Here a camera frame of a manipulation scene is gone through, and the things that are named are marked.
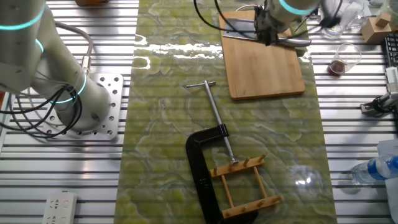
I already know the small wooden cube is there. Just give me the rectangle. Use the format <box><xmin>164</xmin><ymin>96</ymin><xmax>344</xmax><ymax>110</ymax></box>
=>
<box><xmin>375</xmin><ymin>12</ymin><xmax>392</xmax><ymax>28</ymax></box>

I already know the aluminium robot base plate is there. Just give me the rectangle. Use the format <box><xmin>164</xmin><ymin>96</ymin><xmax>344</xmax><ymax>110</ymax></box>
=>
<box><xmin>42</xmin><ymin>73</ymin><xmax>124</xmax><ymax>141</ymax></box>

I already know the glass beaker with red liquid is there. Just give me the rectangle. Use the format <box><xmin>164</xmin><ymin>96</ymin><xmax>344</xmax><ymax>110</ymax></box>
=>
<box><xmin>326</xmin><ymin>42</ymin><xmax>363</xmax><ymax>77</ymax></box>

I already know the small camera on clamp mount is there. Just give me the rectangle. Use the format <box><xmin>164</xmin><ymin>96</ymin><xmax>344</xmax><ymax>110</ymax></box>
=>
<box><xmin>360</xmin><ymin>92</ymin><xmax>398</xmax><ymax>118</ymax></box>

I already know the clear glass beaker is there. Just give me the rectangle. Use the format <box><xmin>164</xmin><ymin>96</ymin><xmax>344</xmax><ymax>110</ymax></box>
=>
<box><xmin>322</xmin><ymin>0</ymin><xmax>368</xmax><ymax>39</ymax></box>

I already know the green marble pattern mat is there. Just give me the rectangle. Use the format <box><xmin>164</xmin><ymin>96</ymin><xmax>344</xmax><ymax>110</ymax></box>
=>
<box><xmin>113</xmin><ymin>0</ymin><xmax>338</xmax><ymax>224</ymax></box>

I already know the white power strip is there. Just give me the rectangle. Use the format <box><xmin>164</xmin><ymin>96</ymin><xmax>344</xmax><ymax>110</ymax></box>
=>
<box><xmin>42</xmin><ymin>191</ymin><xmax>78</xmax><ymax>224</ymax></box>

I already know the plastic water bottle blue cap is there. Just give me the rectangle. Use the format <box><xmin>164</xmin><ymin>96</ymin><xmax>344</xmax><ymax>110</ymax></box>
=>
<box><xmin>350</xmin><ymin>154</ymin><xmax>398</xmax><ymax>186</ymax></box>

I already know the bamboo cutting board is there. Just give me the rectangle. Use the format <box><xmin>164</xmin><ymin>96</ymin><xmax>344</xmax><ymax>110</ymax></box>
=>
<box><xmin>218</xmin><ymin>10</ymin><xmax>307</xmax><ymax>101</ymax></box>

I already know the black keyboard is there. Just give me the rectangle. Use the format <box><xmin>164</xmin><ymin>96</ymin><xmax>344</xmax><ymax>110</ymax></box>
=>
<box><xmin>384</xmin><ymin>33</ymin><xmax>398</xmax><ymax>68</ymax></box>

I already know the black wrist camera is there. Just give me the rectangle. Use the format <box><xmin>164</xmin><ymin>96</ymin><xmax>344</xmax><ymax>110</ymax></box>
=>
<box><xmin>318</xmin><ymin>12</ymin><xmax>343</xmax><ymax>29</ymax></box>

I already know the white wire loop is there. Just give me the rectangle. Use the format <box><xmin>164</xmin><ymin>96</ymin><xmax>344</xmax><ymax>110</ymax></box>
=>
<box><xmin>235</xmin><ymin>4</ymin><xmax>261</xmax><ymax>12</ymax></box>

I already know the wooden peg rack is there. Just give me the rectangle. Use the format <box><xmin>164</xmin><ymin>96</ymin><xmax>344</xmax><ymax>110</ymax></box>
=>
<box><xmin>210</xmin><ymin>152</ymin><xmax>284</xmax><ymax>219</ymax></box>

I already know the black C-clamp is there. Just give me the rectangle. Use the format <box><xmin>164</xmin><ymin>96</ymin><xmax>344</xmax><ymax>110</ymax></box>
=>
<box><xmin>185</xmin><ymin>80</ymin><xmax>259</xmax><ymax>224</ymax></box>

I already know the steel kitchen knife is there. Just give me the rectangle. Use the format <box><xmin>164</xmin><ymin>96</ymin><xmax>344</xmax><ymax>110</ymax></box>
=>
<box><xmin>222</xmin><ymin>17</ymin><xmax>312</xmax><ymax>48</ymax></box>

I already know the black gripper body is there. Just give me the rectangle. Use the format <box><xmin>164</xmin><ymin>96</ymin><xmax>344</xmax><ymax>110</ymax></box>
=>
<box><xmin>252</xmin><ymin>6</ymin><xmax>280</xmax><ymax>37</ymax></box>

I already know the black base cable bundle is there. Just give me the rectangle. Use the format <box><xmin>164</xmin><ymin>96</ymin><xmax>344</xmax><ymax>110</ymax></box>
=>
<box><xmin>0</xmin><ymin>83</ymin><xmax>83</xmax><ymax>139</ymax></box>

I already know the silver finned camera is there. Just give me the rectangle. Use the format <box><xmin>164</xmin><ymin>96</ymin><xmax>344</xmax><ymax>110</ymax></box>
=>
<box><xmin>385</xmin><ymin>67</ymin><xmax>398</xmax><ymax>93</ymax></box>

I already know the grey base cable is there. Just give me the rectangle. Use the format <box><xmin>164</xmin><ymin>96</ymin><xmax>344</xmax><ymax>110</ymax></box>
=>
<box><xmin>54</xmin><ymin>21</ymin><xmax>94</xmax><ymax>75</ymax></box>

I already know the large wooden block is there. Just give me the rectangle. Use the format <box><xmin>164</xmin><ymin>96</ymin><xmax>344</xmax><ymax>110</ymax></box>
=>
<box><xmin>360</xmin><ymin>17</ymin><xmax>393</xmax><ymax>44</ymax></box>

